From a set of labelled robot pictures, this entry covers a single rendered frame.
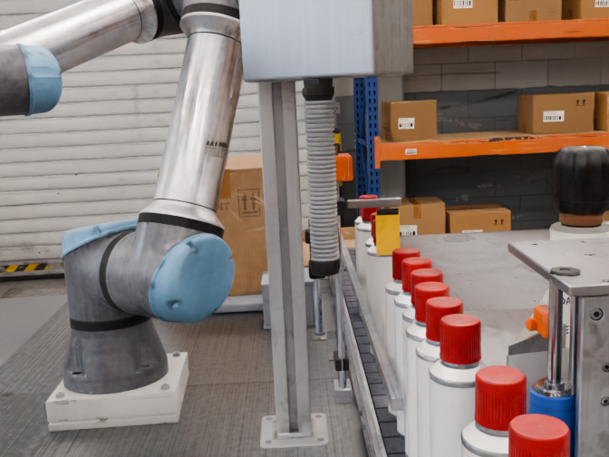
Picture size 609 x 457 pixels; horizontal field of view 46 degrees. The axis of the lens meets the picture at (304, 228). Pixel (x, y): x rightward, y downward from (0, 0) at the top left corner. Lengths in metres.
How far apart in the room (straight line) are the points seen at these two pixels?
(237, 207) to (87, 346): 0.56
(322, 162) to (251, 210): 0.76
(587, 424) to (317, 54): 0.45
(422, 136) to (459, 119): 0.89
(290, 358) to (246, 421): 0.13
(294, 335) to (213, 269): 0.14
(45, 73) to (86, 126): 4.50
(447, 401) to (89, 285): 0.58
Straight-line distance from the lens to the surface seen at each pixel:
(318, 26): 0.78
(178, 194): 0.96
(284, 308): 0.93
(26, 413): 1.16
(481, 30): 4.71
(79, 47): 1.03
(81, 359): 1.09
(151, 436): 1.03
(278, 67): 0.81
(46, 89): 0.84
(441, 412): 0.62
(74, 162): 5.38
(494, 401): 0.50
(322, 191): 0.77
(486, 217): 4.86
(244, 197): 1.51
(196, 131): 0.98
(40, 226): 5.50
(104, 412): 1.06
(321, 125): 0.76
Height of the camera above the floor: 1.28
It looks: 11 degrees down
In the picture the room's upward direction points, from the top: 3 degrees counter-clockwise
